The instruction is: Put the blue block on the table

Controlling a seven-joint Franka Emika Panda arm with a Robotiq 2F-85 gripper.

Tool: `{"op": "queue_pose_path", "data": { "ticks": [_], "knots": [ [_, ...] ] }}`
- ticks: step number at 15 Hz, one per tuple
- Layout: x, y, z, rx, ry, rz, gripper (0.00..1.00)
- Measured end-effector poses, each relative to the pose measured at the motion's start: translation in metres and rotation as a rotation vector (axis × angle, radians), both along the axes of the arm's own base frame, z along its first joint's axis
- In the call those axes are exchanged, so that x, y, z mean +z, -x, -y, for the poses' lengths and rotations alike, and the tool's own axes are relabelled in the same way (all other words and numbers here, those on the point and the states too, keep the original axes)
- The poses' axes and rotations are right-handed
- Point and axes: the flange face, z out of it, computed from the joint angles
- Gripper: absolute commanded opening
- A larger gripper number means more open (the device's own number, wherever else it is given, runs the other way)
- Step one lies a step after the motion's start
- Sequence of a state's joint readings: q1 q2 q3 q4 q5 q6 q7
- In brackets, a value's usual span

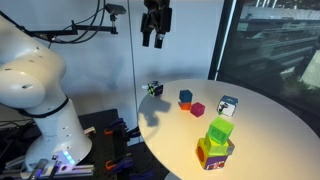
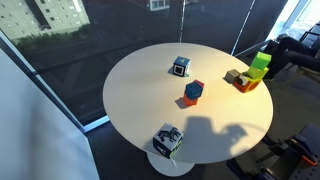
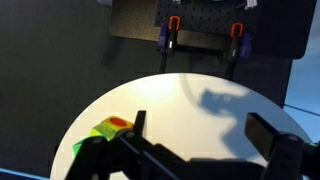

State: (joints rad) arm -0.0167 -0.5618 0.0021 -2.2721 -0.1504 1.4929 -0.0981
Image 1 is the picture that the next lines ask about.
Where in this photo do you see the large yellow purple cube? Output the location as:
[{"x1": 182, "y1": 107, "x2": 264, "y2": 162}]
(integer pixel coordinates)
[{"x1": 195, "y1": 137, "x2": 229, "y2": 171}]

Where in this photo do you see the magenta block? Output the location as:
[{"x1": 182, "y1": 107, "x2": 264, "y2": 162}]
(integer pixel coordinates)
[{"x1": 190, "y1": 102, "x2": 206, "y2": 118}]

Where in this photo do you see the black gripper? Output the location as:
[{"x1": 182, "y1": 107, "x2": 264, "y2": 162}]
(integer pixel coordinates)
[{"x1": 139, "y1": 0, "x2": 173, "y2": 50}]

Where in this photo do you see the black external camera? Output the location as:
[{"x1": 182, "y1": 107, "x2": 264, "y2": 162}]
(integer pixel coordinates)
[{"x1": 104, "y1": 3, "x2": 128, "y2": 16}]

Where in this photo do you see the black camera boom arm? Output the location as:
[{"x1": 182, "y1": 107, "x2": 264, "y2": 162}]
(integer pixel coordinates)
[{"x1": 24, "y1": 14, "x2": 120, "y2": 43}]

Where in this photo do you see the dark window frame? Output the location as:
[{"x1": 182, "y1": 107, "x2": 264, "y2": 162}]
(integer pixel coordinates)
[{"x1": 208, "y1": 0, "x2": 246, "y2": 82}]

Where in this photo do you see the yellow-green cube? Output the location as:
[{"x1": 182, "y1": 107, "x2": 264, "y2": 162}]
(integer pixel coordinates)
[{"x1": 203, "y1": 133, "x2": 230, "y2": 156}]

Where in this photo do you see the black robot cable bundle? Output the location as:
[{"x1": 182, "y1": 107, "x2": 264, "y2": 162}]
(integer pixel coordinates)
[{"x1": 48, "y1": 0, "x2": 108, "y2": 46}]

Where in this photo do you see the aluminium profile rail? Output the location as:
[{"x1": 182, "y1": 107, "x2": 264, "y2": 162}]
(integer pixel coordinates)
[{"x1": 0, "y1": 162, "x2": 95, "y2": 178}]

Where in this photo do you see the orange translucent block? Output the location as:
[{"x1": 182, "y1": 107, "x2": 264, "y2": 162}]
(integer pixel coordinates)
[{"x1": 179, "y1": 101, "x2": 193, "y2": 112}]

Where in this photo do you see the white blue picture cube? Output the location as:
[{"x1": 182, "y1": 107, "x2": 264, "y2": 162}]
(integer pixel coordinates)
[{"x1": 217, "y1": 95, "x2": 239, "y2": 118}]

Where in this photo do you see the black breadboard bench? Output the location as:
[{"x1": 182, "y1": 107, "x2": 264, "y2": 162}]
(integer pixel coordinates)
[{"x1": 0, "y1": 108, "x2": 171, "y2": 180}]

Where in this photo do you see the checkered green black cube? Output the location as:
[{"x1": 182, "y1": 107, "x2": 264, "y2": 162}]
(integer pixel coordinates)
[{"x1": 142, "y1": 80, "x2": 164, "y2": 98}]

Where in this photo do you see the orange purple handled clamp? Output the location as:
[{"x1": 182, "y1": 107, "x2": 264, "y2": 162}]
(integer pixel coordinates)
[
  {"x1": 104, "y1": 155, "x2": 135, "y2": 175},
  {"x1": 103, "y1": 117, "x2": 130, "y2": 138}
]

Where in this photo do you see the thin dark vertical cable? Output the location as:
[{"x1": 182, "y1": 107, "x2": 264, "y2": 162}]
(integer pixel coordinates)
[{"x1": 127, "y1": 0, "x2": 139, "y2": 103}]

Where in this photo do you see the blue translucent block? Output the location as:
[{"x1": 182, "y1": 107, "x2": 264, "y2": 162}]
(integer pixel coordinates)
[{"x1": 178, "y1": 89, "x2": 194, "y2": 104}]

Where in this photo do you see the bright green translucent cube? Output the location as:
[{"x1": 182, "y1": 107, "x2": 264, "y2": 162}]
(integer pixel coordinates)
[{"x1": 208, "y1": 116, "x2": 235, "y2": 146}]

